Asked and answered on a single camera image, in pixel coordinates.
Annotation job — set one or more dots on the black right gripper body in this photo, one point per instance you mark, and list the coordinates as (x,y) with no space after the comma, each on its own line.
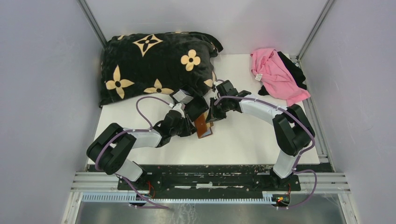
(217,111)

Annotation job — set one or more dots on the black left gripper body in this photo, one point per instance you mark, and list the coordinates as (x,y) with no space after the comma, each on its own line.
(183,129)

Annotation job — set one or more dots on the brown leather card holder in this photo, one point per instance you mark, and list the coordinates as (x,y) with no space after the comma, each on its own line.
(203,129)

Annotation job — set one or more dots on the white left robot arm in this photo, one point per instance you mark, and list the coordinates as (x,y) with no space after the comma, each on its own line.
(110,150)

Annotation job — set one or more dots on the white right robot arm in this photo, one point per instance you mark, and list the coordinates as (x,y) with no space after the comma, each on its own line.
(294,133)

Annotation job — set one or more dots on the white card stack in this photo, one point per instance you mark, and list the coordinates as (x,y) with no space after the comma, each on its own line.
(182,96)

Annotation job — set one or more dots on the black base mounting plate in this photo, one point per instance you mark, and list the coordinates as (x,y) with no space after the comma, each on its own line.
(212,181)

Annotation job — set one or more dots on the pink cloth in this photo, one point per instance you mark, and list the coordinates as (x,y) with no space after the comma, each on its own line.
(268,68)

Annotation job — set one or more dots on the black floral plush pillow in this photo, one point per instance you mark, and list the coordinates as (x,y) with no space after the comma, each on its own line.
(139,64)

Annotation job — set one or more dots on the black cloth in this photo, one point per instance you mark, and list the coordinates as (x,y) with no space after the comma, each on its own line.
(296,72)

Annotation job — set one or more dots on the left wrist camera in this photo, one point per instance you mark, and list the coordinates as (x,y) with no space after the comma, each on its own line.
(179,107)

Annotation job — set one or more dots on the white slotted cable duct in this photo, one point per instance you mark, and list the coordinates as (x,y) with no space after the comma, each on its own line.
(133,198)

